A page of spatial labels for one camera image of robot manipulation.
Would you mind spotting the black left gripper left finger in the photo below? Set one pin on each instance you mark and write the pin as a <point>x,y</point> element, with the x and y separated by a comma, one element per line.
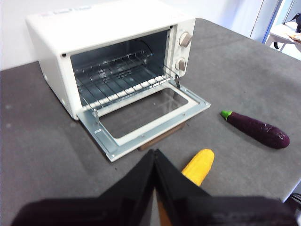
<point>94,212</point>

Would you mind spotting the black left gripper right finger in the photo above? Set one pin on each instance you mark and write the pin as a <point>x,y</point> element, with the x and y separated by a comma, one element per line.
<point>211,212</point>

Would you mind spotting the purple eggplant green stem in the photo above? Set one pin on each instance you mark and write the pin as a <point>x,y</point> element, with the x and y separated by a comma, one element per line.
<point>258,130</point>

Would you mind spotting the beige oven knob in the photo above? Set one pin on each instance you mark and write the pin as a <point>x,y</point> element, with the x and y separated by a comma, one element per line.
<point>181,65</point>
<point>185,39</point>

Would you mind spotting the white toaster oven housing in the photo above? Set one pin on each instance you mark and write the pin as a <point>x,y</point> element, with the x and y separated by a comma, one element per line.
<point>51,47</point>

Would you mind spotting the white chair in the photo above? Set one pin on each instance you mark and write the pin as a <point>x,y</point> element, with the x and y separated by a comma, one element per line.
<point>281,35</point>

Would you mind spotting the orange packet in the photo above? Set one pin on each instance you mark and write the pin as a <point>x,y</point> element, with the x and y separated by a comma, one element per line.
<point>295,36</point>

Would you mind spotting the black bag white letters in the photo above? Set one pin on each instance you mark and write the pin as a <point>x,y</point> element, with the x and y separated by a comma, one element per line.
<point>295,20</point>

